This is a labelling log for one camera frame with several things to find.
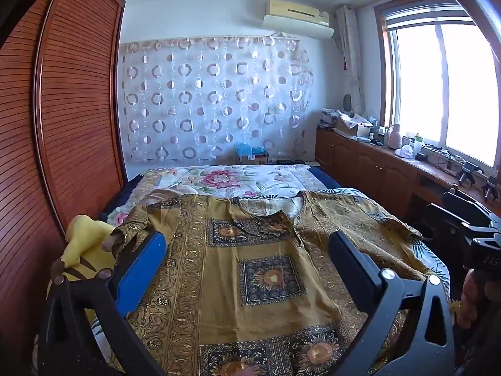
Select wooden louvered wardrobe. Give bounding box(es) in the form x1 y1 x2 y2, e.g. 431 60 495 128
0 0 128 361

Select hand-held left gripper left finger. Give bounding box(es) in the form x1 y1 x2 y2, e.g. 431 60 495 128
37 230 169 376

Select low wooden cabinet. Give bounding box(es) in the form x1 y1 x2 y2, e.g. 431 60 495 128
315 127 501 236

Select open cardboard box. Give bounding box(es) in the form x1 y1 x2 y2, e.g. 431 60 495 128
337 112 374 138

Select yellow plush toy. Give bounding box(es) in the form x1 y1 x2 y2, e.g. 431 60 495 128
46 215 118 322

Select pink bottle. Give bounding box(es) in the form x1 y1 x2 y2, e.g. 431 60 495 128
385 123 402 149

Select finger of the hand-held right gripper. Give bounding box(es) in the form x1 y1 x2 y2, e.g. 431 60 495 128
425 203 492 240
442 189 499 220

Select wooden framed window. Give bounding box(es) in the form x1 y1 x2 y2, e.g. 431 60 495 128
374 0 501 173

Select tangled black cables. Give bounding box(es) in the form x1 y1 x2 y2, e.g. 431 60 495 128
428 147 462 171

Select patterned cloth bundle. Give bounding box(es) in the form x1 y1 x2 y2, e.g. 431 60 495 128
319 107 341 130

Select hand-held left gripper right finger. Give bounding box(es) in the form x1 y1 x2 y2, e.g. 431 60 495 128
325 230 457 376

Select golden patterned shirt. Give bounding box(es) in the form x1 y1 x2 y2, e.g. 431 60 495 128
104 190 435 376

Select sheer circle patterned curtain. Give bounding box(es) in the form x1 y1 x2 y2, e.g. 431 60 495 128
117 35 314 163

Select person's right hand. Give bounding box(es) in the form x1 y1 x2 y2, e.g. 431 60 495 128
456 268 488 327

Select white patterned window curtain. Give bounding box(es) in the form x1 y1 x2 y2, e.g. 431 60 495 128
336 5 365 115

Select white wall air conditioner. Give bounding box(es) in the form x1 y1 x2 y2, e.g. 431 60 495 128
261 0 335 40

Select cardboard box with blue contents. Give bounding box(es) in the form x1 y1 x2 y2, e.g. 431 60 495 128
235 143 269 165

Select small black tripod camera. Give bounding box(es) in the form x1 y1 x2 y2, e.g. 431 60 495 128
458 161 480 187
481 176 500 204

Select pale pink cloth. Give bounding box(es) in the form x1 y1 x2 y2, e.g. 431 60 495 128
147 188 192 204

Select floral leaf printed bed sheet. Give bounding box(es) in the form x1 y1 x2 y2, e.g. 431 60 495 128
106 164 451 283

